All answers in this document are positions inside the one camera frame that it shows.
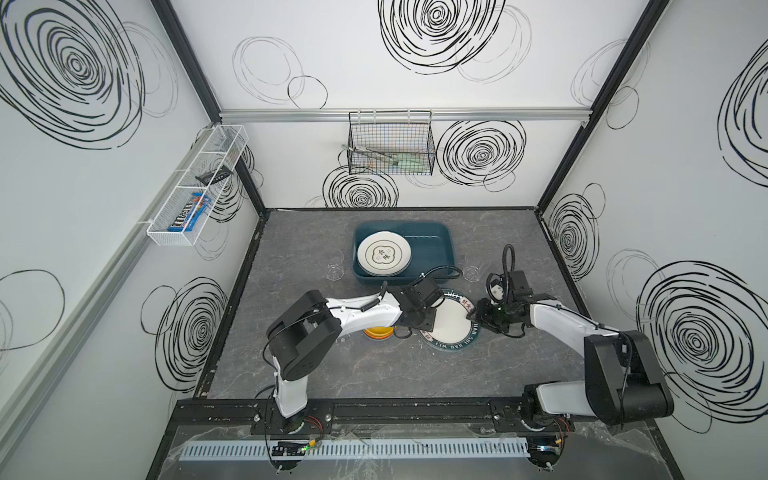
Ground green rimmed white plate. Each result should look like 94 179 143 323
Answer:
418 289 480 352

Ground white plate green flower outline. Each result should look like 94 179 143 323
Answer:
356 231 412 277

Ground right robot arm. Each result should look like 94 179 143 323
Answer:
470 270 675 429

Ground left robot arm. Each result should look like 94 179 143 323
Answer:
262 276 444 421

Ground teal plastic bin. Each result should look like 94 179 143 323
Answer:
353 220 458 285

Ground yellow bowl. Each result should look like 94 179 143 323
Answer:
363 327 394 336

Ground orange bowl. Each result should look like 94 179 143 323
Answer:
364 332 393 341

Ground clear glass right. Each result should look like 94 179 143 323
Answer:
462 252 485 283

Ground clear glass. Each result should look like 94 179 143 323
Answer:
325 254 345 282
462 252 485 283

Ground clear glass back left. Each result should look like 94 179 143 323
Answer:
325 254 345 282

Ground green item in basket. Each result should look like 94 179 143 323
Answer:
396 153 432 174

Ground metal tongs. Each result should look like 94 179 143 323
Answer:
341 144 400 165

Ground black remote control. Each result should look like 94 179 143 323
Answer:
195 165 232 186

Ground blue candy packet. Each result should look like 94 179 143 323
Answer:
167 192 210 233

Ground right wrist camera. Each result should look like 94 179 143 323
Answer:
489 281 504 301

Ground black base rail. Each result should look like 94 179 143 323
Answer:
170 395 655 434

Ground black wire basket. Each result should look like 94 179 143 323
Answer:
344 109 437 176

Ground white slotted cable duct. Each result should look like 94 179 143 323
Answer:
179 437 530 462

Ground white wire shelf basket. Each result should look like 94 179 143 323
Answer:
146 124 248 247

